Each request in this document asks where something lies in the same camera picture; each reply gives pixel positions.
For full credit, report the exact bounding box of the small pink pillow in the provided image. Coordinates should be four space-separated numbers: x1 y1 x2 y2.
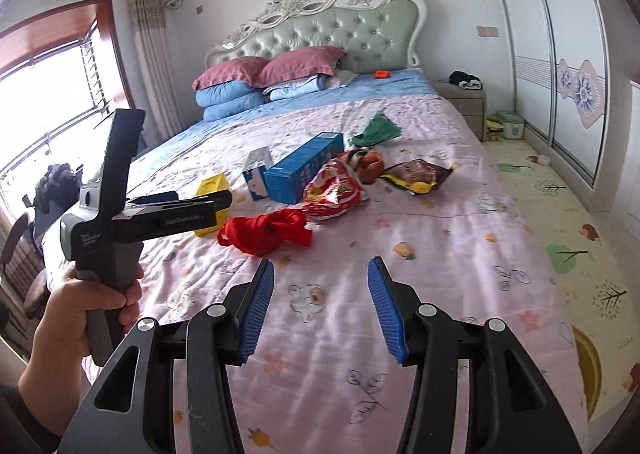
192 56 271 91

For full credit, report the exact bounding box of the cream printed play mat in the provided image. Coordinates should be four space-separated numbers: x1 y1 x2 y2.
479 136 632 435

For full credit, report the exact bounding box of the window with brown frame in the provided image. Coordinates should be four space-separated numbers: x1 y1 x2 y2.
0 0 134 239

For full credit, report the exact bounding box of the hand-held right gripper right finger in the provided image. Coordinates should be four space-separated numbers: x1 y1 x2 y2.
367 256 583 454

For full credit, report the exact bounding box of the red snack packet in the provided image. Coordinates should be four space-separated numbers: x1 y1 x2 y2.
302 159 365 223

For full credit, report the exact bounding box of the white sliding door wardrobe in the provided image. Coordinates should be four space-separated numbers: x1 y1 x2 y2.
479 0 640 217

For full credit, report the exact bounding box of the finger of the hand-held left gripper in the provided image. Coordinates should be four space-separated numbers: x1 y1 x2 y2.
131 192 234 216
126 191 180 208

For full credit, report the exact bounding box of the red cloth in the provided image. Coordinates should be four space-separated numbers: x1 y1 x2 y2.
217 208 314 257

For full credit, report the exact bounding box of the small white blue box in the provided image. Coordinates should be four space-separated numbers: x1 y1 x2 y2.
242 146 274 203

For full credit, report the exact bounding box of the folded light blue quilt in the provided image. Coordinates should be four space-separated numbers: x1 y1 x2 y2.
262 74 339 102

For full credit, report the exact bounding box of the orange brown snack packet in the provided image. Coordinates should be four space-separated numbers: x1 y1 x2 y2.
340 148 386 185

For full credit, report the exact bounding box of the black cloth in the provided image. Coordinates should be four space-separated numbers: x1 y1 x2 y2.
448 70 482 90

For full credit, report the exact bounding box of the beige striped curtain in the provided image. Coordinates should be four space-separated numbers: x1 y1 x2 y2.
130 0 184 141

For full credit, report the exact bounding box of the long blue box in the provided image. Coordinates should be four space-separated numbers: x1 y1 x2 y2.
262 132 345 205

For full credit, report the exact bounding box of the bed with tufted green headboard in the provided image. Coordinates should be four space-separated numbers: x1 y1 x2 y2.
102 0 588 454

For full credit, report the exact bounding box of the black bag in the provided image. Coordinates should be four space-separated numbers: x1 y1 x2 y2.
33 163 84 215

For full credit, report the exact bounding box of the white green storage box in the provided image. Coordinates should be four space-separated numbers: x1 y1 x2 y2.
495 110 526 140

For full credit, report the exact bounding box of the person's left hand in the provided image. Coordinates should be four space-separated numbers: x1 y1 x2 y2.
19 261 145 402

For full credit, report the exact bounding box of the grey nightstand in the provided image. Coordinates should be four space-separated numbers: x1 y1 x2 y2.
432 80 487 143

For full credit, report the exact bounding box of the dark brown snack packet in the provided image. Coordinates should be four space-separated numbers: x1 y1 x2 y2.
379 159 464 196

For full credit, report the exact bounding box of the large pink pillow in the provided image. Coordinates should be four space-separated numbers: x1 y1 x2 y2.
254 46 347 88

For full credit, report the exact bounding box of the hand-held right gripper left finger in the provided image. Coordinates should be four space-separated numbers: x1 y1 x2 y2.
59 259 276 454

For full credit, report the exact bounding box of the yellow box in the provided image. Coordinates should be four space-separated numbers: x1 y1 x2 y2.
193 173 229 237

